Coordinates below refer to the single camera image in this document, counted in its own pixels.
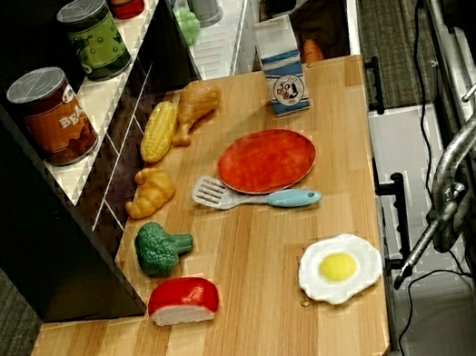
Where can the blue white milk carton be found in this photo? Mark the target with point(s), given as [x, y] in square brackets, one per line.
[285, 82]

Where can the brown cloth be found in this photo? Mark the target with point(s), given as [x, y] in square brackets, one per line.
[322, 15]

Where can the orange toy vegetable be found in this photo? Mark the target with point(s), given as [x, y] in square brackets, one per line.
[311, 50]

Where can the light green toy lettuce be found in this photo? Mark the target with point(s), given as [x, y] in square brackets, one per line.
[188, 25]

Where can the toy chicken drumstick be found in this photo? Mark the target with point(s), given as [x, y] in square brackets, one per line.
[197, 102]

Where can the red round plate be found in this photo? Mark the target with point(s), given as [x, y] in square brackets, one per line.
[267, 161]

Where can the yellow toy corn cob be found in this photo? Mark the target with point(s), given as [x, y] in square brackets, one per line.
[158, 132]

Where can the green peas can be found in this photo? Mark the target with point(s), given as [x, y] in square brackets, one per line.
[96, 41]

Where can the toy croissant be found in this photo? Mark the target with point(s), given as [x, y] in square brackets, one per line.
[153, 193]

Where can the grey metal clamp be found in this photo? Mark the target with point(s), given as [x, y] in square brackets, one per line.
[448, 168]

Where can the orange beans can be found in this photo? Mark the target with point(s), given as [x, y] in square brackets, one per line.
[55, 122]

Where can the toy fried egg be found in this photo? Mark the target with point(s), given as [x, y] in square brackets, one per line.
[339, 268]

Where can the green toy broccoli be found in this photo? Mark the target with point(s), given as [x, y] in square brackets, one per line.
[155, 248]

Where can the black toy kitchen cabinet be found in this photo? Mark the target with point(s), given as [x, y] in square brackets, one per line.
[3, 205]

